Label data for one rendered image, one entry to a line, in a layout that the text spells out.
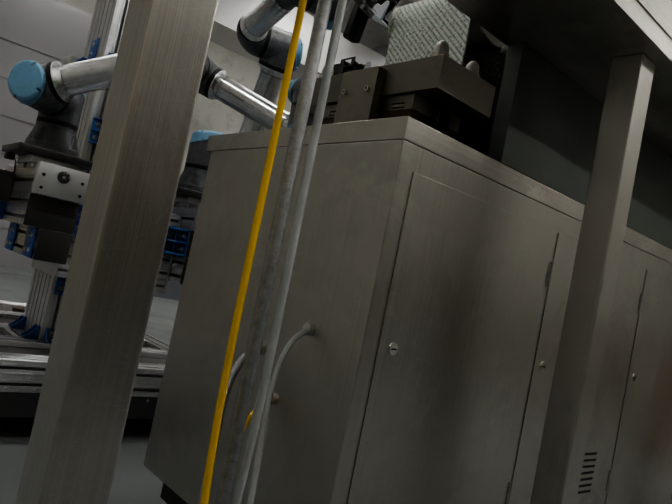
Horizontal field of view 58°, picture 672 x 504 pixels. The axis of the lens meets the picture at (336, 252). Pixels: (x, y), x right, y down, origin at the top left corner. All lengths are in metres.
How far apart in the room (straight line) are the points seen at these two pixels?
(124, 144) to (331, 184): 0.62
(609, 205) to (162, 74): 0.88
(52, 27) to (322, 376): 8.14
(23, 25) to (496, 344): 8.08
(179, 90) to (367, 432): 0.66
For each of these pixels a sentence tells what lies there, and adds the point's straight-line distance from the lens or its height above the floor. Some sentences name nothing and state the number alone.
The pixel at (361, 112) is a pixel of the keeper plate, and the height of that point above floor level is 0.93.
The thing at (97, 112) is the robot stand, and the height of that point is 1.01.
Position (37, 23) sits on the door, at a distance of 8.89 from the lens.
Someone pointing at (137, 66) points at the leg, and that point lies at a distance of 0.56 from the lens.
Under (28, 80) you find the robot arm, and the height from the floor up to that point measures 0.98.
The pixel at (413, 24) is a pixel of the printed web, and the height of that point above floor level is 1.23.
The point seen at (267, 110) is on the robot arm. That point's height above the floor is 1.06.
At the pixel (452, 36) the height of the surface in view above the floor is 1.18.
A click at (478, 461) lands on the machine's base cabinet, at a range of 1.31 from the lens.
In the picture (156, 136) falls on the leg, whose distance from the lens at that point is 0.56.
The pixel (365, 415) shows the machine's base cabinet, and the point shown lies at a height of 0.41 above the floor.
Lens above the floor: 0.61
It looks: 3 degrees up
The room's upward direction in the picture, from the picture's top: 12 degrees clockwise
